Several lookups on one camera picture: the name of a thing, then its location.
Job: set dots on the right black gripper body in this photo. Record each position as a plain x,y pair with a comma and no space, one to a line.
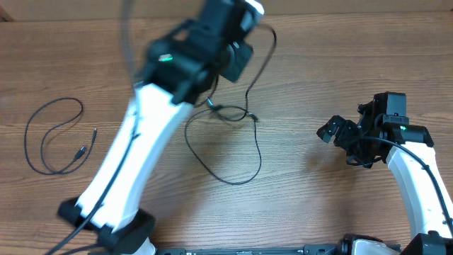
344,132

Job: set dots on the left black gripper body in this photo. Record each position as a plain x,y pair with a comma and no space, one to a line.
219,18

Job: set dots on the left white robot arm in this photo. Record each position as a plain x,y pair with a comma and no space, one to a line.
178,68

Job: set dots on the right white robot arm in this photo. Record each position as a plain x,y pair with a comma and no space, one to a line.
384,134

